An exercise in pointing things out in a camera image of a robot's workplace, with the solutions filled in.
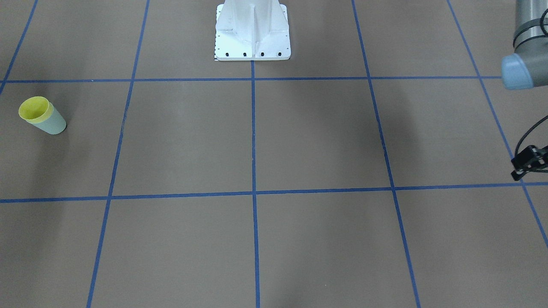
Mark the yellow plastic cup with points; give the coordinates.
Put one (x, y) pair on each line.
(36, 110)

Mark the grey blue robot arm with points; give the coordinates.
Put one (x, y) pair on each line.
(527, 67)

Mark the green plastic cup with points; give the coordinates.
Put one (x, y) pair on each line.
(52, 122)

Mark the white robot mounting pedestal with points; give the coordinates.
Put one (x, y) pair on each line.
(252, 30)

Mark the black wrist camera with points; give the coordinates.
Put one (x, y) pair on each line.
(529, 160)

